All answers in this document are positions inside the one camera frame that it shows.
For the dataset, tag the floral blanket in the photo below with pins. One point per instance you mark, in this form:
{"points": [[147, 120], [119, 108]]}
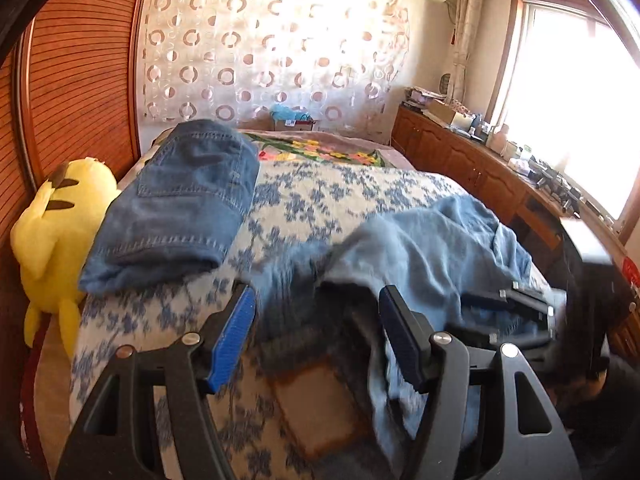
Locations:
{"points": [[320, 152]]}

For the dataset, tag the yellow plush toy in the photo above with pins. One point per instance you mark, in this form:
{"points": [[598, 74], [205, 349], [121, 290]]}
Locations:
{"points": [[50, 240]]}

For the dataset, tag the cardboard box with blue bag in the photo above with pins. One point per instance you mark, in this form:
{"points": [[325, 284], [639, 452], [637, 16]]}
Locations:
{"points": [[295, 122]]}

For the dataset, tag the wooden wardrobe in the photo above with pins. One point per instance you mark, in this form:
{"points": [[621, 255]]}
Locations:
{"points": [[80, 85]]}

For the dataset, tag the flat brown box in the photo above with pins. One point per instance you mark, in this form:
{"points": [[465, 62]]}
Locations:
{"points": [[445, 112]]}

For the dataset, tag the blue and white patterned blanket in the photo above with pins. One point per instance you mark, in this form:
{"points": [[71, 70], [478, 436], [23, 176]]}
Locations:
{"points": [[310, 195]]}

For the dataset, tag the white window curtain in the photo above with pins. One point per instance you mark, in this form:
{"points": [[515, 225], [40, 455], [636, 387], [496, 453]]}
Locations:
{"points": [[467, 35]]}

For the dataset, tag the clutter of small items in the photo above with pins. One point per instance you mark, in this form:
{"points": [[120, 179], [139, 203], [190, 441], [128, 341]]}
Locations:
{"points": [[550, 180]]}

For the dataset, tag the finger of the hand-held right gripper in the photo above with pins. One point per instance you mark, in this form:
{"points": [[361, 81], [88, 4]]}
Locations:
{"points": [[520, 332], [525, 297]]}

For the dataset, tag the light blue pants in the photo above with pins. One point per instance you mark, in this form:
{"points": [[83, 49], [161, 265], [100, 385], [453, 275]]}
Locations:
{"points": [[425, 255]]}

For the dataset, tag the window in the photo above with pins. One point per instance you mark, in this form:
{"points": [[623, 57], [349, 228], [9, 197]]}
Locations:
{"points": [[565, 85]]}

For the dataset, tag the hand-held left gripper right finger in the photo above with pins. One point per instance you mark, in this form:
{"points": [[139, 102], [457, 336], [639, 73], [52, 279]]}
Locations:
{"points": [[402, 345]]}

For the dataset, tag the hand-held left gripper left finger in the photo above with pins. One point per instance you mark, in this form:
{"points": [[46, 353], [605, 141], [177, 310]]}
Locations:
{"points": [[232, 330]]}

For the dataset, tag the circle-patterned sheer curtain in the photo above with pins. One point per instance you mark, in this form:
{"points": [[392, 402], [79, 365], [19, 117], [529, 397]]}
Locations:
{"points": [[275, 50]]}

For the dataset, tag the wooden cabinet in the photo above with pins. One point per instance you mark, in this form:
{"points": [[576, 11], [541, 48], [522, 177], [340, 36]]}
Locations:
{"points": [[450, 155]]}

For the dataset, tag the blue denim pants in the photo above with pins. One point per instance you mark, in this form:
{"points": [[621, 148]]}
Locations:
{"points": [[175, 210]]}

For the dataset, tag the person's dark clothing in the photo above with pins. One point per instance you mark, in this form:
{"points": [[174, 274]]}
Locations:
{"points": [[610, 425]]}

